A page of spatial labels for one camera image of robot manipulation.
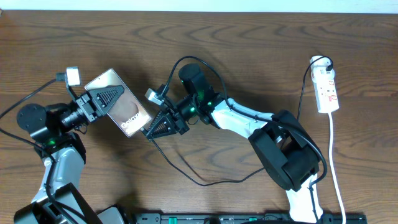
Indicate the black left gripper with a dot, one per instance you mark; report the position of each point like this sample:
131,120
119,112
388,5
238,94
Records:
91,106

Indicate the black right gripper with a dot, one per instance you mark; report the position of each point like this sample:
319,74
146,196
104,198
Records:
171,127

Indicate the Galaxy smartphone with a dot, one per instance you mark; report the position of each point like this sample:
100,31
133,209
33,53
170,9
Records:
127,112

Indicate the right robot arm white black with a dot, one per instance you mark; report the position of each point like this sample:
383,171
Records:
286,152

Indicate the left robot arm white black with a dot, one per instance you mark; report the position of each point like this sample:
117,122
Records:
55,139

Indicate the white power strip, red switches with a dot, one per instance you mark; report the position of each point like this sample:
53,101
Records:
322,75

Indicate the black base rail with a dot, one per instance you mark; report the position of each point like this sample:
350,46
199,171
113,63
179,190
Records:
157,218

